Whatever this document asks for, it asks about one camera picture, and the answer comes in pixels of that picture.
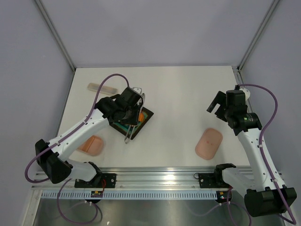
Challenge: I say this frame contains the metal food tongs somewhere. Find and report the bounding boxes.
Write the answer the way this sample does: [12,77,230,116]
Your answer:
[124,87,145,144]

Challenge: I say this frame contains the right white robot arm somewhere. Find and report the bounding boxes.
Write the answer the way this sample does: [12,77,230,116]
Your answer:
[207,90,297,217]

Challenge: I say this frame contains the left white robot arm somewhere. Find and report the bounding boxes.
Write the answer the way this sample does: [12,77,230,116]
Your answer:
[35,89,145,187]

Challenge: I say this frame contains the pink lunch box lid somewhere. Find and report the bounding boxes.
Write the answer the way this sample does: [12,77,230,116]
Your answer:
[195,128,223,160]

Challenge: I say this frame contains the pink lunch box base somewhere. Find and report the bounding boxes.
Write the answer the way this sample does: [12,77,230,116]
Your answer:
[77,136,104,156]

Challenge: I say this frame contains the orange fried chicken piece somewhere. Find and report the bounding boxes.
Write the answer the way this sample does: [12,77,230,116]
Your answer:
[138,112,145,122]

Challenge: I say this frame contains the black teal square plate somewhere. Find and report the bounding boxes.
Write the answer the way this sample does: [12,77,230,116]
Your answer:
[110,107,154,140]

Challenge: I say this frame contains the beige cutlery case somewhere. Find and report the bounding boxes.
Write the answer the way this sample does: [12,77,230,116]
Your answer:
[87,83,118,96]

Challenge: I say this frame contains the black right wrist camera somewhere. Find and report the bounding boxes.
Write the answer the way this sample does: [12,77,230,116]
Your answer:
[226,90,246,108]

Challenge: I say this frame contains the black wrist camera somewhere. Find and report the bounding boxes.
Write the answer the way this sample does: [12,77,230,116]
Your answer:
[120,87,141,106]
[226,90,246,108]

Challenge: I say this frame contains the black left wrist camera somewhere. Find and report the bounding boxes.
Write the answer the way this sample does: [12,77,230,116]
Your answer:
[120,87,141,106]

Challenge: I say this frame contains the right aluminium frame post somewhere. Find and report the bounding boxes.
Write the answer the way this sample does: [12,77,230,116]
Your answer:
[237,0,282,73]

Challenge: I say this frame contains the aluminium frame post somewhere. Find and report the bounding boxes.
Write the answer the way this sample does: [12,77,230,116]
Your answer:
[237,0,282,73]
[33,0,76,74]

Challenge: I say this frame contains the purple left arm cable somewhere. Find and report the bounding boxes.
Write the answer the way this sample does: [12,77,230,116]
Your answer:
[24,73,130,224]

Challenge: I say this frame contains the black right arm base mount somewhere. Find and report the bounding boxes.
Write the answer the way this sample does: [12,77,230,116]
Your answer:
[193,173,229,188]

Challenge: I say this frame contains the aluminium mounting rail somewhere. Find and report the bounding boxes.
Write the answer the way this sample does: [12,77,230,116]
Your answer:
[31,166,283,190]

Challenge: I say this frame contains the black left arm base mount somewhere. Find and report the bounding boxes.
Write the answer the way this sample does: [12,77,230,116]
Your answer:
[74,173,117,188]

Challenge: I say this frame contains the white slotted cable duct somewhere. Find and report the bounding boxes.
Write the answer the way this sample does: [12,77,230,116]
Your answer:
[41,190,217,200]

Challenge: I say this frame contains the left aluminium frame post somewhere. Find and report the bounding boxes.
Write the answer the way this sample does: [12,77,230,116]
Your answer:
[33,0,76,74]

